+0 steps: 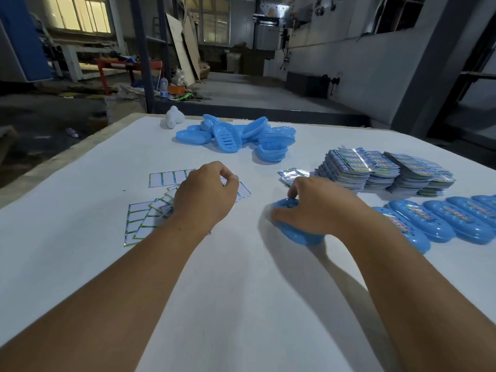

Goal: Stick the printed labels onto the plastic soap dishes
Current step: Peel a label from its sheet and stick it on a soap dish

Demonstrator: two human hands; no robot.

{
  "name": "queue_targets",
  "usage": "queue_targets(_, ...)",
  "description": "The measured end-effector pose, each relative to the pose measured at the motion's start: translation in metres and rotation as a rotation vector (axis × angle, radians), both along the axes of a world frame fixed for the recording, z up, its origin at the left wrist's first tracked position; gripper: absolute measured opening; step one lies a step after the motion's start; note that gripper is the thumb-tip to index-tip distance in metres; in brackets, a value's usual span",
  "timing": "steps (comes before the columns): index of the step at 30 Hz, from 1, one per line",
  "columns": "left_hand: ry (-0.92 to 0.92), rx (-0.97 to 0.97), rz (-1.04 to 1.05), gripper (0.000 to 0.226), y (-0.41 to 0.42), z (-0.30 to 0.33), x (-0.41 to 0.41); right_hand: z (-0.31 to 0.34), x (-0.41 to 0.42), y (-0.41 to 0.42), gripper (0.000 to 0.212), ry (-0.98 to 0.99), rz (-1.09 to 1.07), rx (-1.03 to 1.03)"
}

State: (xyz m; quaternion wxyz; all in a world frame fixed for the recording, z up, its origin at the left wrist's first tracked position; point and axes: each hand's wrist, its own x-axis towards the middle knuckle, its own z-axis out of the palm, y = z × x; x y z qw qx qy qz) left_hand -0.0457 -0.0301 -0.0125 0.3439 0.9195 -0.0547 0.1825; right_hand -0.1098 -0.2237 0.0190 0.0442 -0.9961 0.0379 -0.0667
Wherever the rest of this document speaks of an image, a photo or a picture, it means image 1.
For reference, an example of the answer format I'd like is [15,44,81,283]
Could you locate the wooden pallet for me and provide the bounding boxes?
[0,126,18,163]

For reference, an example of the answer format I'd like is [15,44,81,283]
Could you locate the person's left forearm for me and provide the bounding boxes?
[0,214,212,372]

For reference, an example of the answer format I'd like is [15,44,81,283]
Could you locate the white metal workbench frame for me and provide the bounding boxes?
[50,37,127,83]

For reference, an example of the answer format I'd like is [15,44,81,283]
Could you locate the large bright window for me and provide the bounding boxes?
[42,0,112,34]

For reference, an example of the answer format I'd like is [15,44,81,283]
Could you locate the silver machine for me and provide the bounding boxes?
[253,3,290,51]

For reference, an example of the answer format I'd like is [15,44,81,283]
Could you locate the red metal table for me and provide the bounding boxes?
[97,57,163,96]

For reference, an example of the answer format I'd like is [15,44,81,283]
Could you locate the person's right forearm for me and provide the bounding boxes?
[343,207,496,372]

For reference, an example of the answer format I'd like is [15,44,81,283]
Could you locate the grey slanted pillar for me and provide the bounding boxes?
[391,0,485,136]

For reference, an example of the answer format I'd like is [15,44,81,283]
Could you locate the pile of blue soap dishes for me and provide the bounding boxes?
[175,114,297,163]

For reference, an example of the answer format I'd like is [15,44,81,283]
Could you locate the blue and white machine cabinet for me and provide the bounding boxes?
[0,0,53,83]

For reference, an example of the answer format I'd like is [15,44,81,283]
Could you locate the person's left hand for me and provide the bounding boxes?
[172,161,240,235]

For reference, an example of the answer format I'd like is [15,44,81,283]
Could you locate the small white plastic figure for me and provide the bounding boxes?
[164,105,185,130]

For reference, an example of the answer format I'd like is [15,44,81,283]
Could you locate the black box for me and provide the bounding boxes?
[286,71,330,99]

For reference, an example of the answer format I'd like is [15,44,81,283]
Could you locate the pale wooden crate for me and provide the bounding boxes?
[104,96,147,125]

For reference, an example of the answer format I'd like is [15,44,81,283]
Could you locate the thin dark steel post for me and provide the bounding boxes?
[157,0,172,82]

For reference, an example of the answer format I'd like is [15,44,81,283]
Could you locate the person's right hand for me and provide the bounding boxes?
[270,176,373,237]

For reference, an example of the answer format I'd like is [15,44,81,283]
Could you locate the brown leaning board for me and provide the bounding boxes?
[182,13,202,80]

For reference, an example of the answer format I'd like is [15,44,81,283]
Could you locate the green-edged sticker sheet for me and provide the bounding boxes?
[221,178,252,202]
[149,169,196,189]

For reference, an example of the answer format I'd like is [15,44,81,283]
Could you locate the stacks of colourful sticker sheets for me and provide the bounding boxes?
[314,147,456,197]

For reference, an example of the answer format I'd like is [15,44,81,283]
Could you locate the thick dark steel post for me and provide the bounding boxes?
[130,0,156,114]

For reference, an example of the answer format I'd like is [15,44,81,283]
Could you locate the pale leaning plywood board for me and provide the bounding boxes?
[165,13,196,88]

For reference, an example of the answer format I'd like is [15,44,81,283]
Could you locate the wide window with grid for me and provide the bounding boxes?
[190,0,231,45]

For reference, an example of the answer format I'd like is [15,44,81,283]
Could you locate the glossy sticker sheets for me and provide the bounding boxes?
[277,167,313,187]

